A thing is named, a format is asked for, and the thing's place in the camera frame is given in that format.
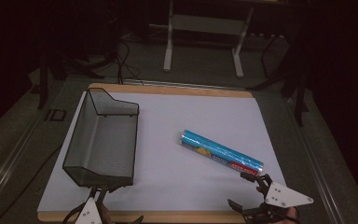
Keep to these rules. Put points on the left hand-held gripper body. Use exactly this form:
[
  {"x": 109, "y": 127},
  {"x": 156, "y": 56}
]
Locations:
[{"x": 88, "y": 213}]

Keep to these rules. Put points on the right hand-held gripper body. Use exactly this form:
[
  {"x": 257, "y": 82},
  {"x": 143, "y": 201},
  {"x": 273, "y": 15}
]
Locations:
[{"x": 282, "y": 196}]

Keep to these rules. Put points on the blue roll of wrap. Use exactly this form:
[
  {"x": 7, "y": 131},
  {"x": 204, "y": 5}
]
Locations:
[{"x": 217, "y": 151}]

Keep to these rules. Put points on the person's left hand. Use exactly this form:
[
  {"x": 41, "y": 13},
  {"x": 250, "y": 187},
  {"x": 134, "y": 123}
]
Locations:
[{"x": 106, "y": 214}]

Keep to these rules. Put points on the person's right hand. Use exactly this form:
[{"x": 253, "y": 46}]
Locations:
[{"x": 292, "y": 214}]

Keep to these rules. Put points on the white table mat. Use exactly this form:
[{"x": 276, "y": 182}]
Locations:
[{"x": 174, "y": 186}]

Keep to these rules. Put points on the black tripod stand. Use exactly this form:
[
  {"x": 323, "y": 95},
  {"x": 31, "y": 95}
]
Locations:
[{"x": 292, "y": 71}]

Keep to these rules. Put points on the metal floor strip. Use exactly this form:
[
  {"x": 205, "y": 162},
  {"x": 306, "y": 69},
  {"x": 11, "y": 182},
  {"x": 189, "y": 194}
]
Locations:
[{"x": 180, "y": 84}]

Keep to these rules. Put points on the black stand legs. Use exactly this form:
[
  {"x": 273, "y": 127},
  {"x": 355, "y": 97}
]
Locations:
[{"x": 74, "y": 62}]

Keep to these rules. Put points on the white metal stand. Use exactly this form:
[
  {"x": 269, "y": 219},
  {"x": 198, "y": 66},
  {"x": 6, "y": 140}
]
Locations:
[{"x": 205, "y": 25}]

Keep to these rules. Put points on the metal floor rail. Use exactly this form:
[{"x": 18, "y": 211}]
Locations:
[
  {"x": 9, "y": 168},
  {"x": 320, "y": 174}
]

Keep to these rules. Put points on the small black floor bracket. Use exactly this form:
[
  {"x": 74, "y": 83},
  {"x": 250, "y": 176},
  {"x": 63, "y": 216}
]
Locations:
[{"x": 55, "y": 115}]

